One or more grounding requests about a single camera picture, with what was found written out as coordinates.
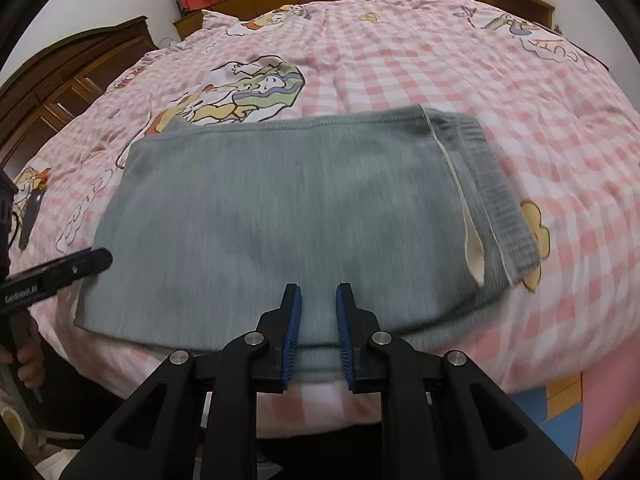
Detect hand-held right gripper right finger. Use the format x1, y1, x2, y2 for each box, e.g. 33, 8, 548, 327
335, 282, 583, 480

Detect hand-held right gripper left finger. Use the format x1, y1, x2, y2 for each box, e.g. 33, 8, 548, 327
60, 282, 304, 480

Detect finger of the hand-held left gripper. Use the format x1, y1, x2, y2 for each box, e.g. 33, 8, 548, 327
45, 247, 114, 293

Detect grey pants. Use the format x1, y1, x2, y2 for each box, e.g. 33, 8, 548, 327
74, 104, 542, 386

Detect person's left hand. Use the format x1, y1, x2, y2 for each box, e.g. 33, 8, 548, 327
12, 317, 47, 392

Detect white cloth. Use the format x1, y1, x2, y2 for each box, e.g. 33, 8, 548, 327
0, 400, 81, 480

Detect colourful foam floor mat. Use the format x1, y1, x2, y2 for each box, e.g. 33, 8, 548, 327
510, 360, 640, 466

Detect pink checked cartoon blanket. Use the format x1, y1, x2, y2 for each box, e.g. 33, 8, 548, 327
0, 0, 640, 441

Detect dark grey strap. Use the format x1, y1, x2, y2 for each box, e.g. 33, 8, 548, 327
19, 191, 45, 251

